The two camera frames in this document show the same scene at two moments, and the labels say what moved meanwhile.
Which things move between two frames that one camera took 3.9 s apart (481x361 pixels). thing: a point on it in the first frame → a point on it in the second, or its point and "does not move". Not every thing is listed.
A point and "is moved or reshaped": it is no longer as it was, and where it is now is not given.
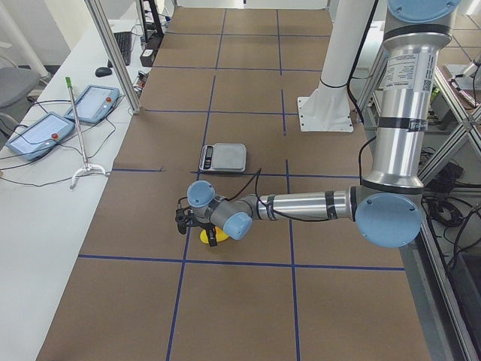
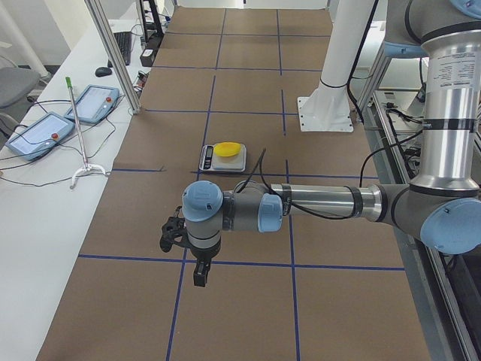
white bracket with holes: x=328 y=108 does not move
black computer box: x=147 y=56 does not move
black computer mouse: x=102 y=71 does not move
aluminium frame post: x=95 y=11 does not move
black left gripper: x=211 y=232 → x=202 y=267
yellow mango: x=220 y=235 is moved or reshaped
